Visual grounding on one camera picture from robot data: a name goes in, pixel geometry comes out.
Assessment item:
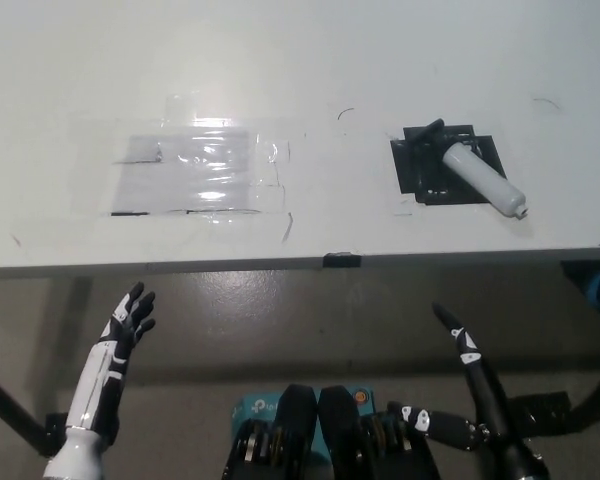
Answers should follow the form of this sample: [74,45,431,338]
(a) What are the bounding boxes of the black diagonal table leg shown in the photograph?
[569,369,600,432]
[0,367,50,445]

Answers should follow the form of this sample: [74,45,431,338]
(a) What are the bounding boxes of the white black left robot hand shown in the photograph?
[64,281,157,445]

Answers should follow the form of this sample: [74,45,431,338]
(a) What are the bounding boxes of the black square fixture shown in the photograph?
[389,124,509,205]

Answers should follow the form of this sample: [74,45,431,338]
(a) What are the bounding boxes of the white air pump black handle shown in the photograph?
[413,118,530,220]

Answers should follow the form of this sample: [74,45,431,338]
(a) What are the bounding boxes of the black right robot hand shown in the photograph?
[386,300,552,480]

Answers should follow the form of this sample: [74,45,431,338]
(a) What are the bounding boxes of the clear plastic film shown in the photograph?
[102,92,301,226]

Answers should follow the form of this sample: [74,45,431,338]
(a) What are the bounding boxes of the black tape strip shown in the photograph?
[323,252,364,269]

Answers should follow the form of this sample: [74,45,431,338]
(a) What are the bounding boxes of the black floor plate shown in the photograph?
[42,410,77,457]
[509,392,574,437]

